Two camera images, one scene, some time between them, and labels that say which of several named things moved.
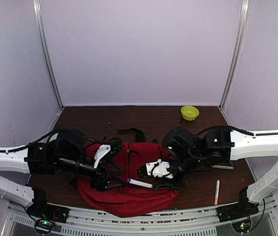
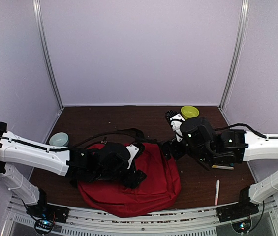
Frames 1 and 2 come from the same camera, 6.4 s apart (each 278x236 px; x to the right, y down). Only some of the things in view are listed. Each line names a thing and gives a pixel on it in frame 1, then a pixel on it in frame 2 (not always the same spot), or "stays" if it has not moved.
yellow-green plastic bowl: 189,113 stays
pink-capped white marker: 217,192 stays
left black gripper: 101,183 -> 133,179
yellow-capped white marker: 223,167 stays
